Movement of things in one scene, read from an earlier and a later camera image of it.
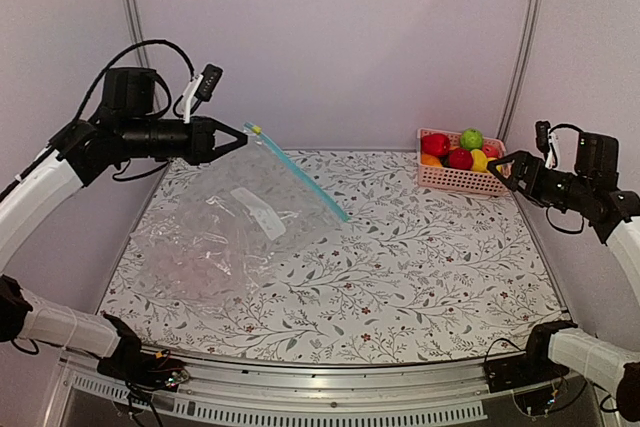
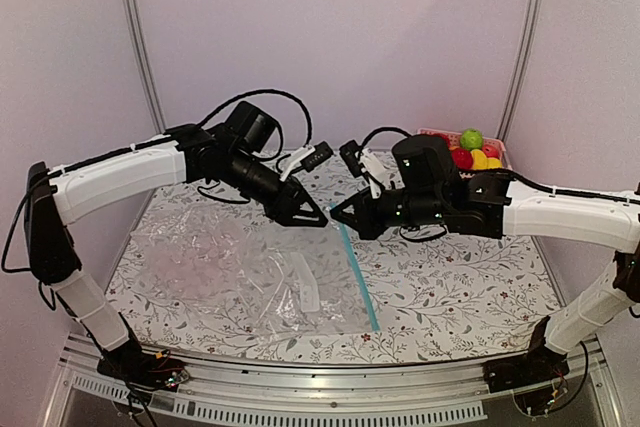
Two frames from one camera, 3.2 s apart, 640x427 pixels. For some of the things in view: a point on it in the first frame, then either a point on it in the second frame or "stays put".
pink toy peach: x=491 y=150 stays put
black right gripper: x=524 y=160 to x=364 y=223
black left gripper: x=202 y=139 to x=286 y=207
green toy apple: x=471 y=138 stays put
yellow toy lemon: x=479 y=161 stays put
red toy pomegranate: x=460 y=159 stays put
